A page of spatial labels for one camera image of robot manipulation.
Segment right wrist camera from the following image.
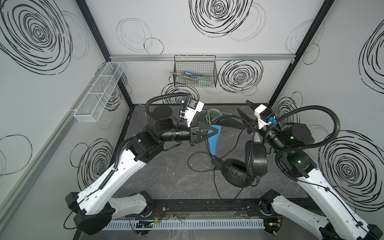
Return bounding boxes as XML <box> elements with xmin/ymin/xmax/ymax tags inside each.
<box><xmin>254</xmin><ymin>104</ymin><xmax>277</xmax><ymax>130</ymax></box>

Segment black headphone cable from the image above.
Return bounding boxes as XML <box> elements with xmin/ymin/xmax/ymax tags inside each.
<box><xmin>187</xmin><ymin>128</ymin><xmax>256</xmax><ymax>200</ymax></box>

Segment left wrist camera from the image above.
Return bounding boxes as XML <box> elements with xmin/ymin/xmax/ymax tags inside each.
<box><xmin>180</xmin><ymin>99</ymin><xmax>205</xmax><ymax>128</ymax></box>

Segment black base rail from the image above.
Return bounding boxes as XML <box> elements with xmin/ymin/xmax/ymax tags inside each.
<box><xmin>119</xmin><ymin>197</ymin><xmax>316</xmax><ymax>218</ymax></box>

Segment right corner frame post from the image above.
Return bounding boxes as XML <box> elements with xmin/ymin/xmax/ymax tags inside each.
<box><xmin>268</xmin><ymin>0</ymin><xmax>335</xmax><ymax>107</ymax></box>

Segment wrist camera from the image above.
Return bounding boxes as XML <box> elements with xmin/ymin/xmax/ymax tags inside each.
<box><xmin>180</xmin><ymin>99</ymin><xmax>205</xmax><ymax>128</ymax></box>
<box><xmin>254</xmin><ymin>104</ymin><xmax>277</xmax><ymax>130</ymax></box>

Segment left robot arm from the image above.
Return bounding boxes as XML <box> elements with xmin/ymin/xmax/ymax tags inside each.
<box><xmin>66</xmin><ymin>92</ymin><xmax>220</xmax><ymax>235</ymax></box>

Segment black wire basket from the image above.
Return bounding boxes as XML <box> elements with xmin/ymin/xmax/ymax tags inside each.
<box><xmin>173</xmin><ymin>60</ymin><xmax>218</xmax><ymax>88</ymax></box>

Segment mint green headphones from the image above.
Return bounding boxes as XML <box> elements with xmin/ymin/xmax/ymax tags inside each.
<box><xmin>195</xmin><ymin>108</ymin><xmax>228</xmax><ymax>126</ymax></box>

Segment black and blue headphones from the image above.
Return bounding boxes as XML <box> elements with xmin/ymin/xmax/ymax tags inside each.
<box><xmin>207</xmin><ymin>115</ymin><xmax>268</xmax><ymax>188</ymax></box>

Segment black corner frame post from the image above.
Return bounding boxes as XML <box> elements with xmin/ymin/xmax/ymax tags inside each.
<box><xmin>75</xmin><ymin>0</ymin><xmax>135</xmax><ymax>109</ymax></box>

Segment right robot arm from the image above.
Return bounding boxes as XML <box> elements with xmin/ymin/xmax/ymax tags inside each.
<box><xmin>241</xmin><ymin>101</ymin><xmax>384</xmax><ymax>240</ymax></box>

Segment side wall aluminium rail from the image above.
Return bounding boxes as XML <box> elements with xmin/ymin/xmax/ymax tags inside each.
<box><xmin>1</xmin><ymin>77</ymin><xmax>97</xmax><ymax>232</ymax></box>

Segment clear wall shelf bin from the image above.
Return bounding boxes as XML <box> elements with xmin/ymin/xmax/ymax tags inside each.
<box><xmin>74</xmin><ymin>62</ymin><xmax>124</xmax><ymax>123</ymax></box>

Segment white slotted cable duct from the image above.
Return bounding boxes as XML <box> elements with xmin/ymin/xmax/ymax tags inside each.
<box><xmin>104</xmin><ymin>219</ymin><xmax>265</xmax><ymax>231</ymax></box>

